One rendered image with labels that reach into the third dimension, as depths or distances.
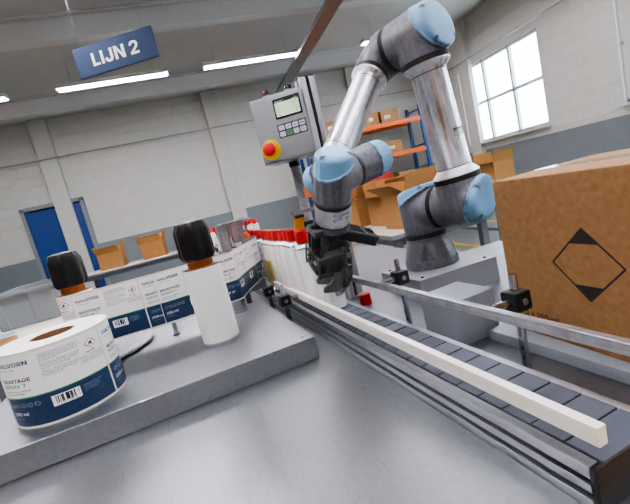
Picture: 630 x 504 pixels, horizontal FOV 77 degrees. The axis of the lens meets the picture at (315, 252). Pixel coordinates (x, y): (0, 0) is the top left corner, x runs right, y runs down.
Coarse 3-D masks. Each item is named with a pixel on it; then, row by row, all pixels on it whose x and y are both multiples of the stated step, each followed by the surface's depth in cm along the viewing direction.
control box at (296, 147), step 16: (272, 96) 114; (256, 112) 116; (272, 112) 115; (304, 112) 113; (256, 128) 117; (272, 128) 115; (288, 144) 115; (304, 144) 114; (272, 160) 117; (288, 160) 119
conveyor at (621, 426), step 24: (360, 312) 92; (408, 336) 73; (432, 336) 70; (408, 360) 64; (480, 360) 58; (456, 384) 54; (528, 384) 50; (552, 384) 48; (504, 408) 46; (576, 408) 43; (600, 408) 42; (552, 432) 41; (624, 432) 38; (600, 456) 36
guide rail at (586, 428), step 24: (288, 288) 119; (336, 312) 87; (384, 336) 68; (432, 360) 56; (456, 360) 53; (480, 384) 48; (504, 384) 45; (528, 408) 42; (552, 408) 39; (576, 432) 37; (600, 432) 35
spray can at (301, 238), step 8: (296, 232) 105; (304, 232) 105; (296, 240) 106; (304, 240) 105; (296, 248) 106; (304, 248) 104; (304, 256) 105; (304, 264) 105; (304, 272) 106; (304, 280) 106; (312, 280) 106; (312, 288) 106; (312, 296) 106
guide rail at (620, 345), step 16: (384, 288) 80; (400, 288) 75; (448, 304) 62; (464, 304) 59; (480, 304) 57; (496, 320) 54; (512, 320) 51; (528, 320) 49; (544, 320) 47; (560, 336) 45; (576, 336) 43; (592, 336) 42; (608, 336) 40; (624, 352) 39
